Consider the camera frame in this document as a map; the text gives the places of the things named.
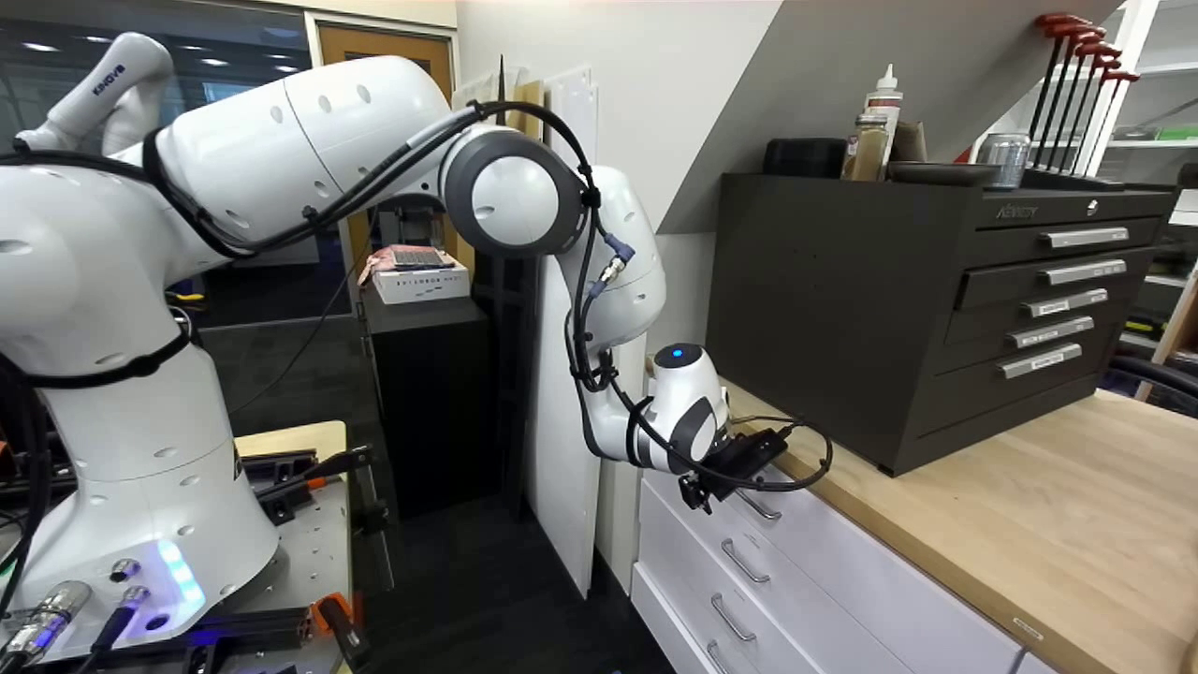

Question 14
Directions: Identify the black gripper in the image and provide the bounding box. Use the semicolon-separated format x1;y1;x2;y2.
676;446;795;511

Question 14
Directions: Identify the white drawer silver handle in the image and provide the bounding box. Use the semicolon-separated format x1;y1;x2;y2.
629;559;727;674
631;478;830;674
641;466;1042;674

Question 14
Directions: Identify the black tool cabinet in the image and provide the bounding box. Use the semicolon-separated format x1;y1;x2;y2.
704;167;1180;478

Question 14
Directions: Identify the black rectangular block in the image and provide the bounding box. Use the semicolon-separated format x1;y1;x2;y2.
759;136;855;181

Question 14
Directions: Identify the brown bottle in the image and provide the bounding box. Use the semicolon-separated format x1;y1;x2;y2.
839;114;892;185

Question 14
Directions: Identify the dark small container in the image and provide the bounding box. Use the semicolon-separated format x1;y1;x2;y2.
888;119;932;167

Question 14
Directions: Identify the white box pink lid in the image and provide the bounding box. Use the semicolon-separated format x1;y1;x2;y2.
368;238;475;312

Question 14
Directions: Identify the black chair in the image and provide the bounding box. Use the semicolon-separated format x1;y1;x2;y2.
1107;348;1198;414

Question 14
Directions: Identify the wooden board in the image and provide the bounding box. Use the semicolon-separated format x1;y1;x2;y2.
1134;266;1198;406

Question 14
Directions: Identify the black bar clamp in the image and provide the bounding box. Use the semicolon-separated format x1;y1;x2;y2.
241;443;378;527

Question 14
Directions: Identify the robot mounting table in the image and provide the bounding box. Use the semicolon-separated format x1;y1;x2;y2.
0;414;368;674

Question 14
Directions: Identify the white paper label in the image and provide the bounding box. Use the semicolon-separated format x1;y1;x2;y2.
1163;185;1198;233

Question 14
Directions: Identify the white shelf unit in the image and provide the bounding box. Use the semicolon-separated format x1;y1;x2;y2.
1097;0;1198;191

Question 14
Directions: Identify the black cabinet drawer silver handle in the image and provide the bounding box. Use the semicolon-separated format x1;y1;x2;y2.
932;312;1127;378
967;215;1173;268
912;337;1117;436
950;246;1159;316
946;280;1146;343

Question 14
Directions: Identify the black pedestal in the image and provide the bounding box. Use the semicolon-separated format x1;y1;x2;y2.
361;293;497;517

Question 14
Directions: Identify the orange-handled clamp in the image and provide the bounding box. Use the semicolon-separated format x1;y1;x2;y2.
311;592;376;668

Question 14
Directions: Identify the red-handled bar clamp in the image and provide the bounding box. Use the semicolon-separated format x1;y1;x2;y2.
1042;27;1112;175
1059;44;1127;175
1076;67;1143;181
1022;11;1097;171

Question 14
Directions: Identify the black cable plug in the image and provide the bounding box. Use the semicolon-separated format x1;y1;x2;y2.
70;585;152;674

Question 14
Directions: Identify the silver cable connector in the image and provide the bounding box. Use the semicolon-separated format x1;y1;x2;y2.
0;577;96;668

